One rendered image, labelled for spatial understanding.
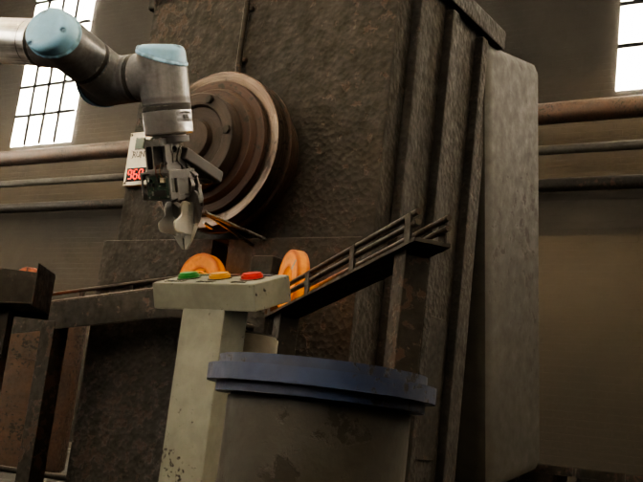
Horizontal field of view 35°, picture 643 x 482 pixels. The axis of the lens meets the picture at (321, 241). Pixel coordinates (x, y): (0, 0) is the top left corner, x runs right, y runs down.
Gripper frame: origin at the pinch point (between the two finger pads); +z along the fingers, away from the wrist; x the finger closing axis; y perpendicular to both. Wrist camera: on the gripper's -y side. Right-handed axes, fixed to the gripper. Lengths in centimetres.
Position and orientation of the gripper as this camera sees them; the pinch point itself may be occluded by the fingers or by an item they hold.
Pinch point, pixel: (187, 242)
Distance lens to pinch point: 192.1
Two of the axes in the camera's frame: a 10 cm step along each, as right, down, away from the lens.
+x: 8.4, -0.2, -5.5
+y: -5.4, 1.2, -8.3
